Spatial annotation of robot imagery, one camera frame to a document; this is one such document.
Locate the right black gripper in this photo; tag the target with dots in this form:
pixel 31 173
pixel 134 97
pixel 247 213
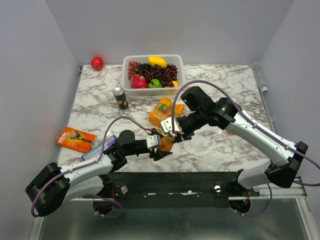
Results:
pixel 179 139

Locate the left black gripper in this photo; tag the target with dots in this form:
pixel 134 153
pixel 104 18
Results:
pixel 158 154

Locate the orange juice bottle back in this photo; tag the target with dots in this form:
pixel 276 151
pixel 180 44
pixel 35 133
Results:
pixel 164 145

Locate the blue white bottle cap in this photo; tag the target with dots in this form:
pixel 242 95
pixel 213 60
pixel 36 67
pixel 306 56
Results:
pixel 264 89

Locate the clear plastic bottle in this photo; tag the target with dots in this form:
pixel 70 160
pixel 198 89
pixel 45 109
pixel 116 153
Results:
pixel 259 75

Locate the brown bottle cap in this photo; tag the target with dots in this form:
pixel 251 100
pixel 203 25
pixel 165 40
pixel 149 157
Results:
pixel 170 139

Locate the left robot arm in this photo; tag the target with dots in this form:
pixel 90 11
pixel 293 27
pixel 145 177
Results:
pixel 54 185

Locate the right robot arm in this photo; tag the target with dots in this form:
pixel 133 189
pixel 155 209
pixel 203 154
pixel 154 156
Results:
pixel 285 157

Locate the orange mango gummy bag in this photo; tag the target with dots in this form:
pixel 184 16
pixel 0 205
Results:
pixel 162 111

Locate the small yellow lemon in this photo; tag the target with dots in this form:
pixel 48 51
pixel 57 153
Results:
pixel 174 84

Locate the green lime ball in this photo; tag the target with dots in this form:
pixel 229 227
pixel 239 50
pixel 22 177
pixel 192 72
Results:
pixel 155 83

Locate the purple candy package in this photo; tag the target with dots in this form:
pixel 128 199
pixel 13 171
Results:
pixel 96 151

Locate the dark red grape bunch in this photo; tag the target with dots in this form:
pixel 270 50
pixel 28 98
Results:
pixel 165 75

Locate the red dragon fruit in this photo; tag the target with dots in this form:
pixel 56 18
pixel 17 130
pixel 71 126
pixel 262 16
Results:
pixel 138 82

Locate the black spray can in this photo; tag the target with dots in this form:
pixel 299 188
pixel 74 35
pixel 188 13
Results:
pixel 120 97

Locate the white plastic basket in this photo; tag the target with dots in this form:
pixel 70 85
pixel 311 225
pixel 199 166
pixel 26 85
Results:
pixel 170 59

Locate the dark purple grape bunch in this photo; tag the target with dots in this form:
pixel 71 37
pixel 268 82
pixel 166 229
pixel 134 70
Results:
pixel 142 68

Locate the yellow mango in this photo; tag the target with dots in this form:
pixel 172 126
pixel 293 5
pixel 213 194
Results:
pixel 157 61

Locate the orange razor box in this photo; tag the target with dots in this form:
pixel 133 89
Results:
pixel 76 140

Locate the red apple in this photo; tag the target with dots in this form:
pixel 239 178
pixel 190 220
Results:
pixel 97 63

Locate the black base frame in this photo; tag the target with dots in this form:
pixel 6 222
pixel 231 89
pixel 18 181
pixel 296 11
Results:
pixel 163 190

